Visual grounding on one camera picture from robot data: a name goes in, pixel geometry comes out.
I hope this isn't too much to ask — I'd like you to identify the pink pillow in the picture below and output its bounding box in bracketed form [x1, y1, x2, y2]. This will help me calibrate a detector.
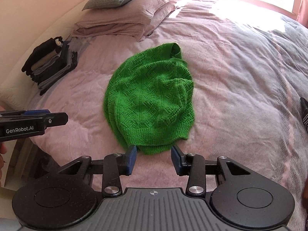
[71, 2, 176, 41]
[75, 0, 173, 29]

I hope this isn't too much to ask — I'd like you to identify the upper pink pillow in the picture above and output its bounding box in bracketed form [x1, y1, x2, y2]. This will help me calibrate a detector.
[75, 0, 173, 29]

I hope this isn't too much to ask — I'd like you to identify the pile of mixed clothes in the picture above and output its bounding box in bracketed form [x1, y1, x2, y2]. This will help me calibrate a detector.
[300, 98, 308, 131]

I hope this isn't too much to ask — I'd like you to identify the person's left hand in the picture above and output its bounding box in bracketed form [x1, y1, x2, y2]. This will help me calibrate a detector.
[0, 142, 7, 179]

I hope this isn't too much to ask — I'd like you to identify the stack of folded dark clothes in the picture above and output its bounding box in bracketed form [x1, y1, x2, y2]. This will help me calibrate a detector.
[21, 36, 78, 95]

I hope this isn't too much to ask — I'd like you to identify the lower pink pillow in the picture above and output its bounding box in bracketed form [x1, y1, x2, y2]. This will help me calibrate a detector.
[71, 2, 176, 41]

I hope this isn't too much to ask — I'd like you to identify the green knitted sweater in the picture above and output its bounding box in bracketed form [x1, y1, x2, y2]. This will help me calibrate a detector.
[103, 42, 195, 155]

